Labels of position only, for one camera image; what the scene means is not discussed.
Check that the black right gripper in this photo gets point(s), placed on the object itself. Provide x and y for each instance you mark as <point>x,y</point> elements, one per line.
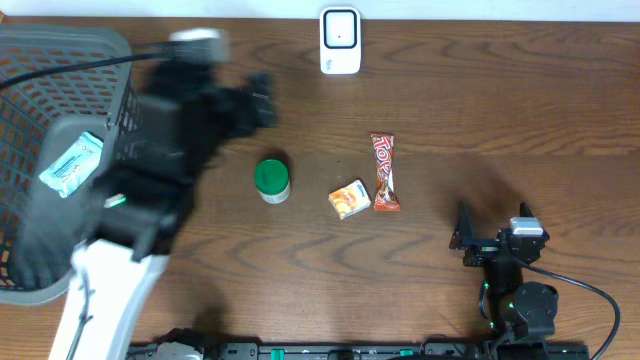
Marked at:
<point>464,237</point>

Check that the green lid jar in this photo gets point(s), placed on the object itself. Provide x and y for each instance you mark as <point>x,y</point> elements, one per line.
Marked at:
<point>272,181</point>

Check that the light green tissue pack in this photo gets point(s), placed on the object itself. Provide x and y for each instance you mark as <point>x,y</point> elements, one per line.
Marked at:
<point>66,174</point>

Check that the red chocolate bar wrapper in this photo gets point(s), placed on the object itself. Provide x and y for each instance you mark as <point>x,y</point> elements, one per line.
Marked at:
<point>385,197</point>

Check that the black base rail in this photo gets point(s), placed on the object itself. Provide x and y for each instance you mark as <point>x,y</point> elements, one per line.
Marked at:
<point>188,344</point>

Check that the grey plastic basket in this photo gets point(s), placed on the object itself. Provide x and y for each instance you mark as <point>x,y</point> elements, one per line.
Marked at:
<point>40,120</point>

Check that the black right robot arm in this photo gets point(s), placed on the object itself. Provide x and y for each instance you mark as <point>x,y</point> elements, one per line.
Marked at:
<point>517,309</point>

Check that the small orange box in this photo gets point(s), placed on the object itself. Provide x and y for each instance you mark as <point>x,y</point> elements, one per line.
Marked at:
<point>350,199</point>

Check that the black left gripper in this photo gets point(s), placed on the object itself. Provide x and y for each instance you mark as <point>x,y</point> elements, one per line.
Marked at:
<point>244,113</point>

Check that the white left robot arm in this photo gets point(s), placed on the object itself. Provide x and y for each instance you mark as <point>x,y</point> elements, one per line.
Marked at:
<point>138,205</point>

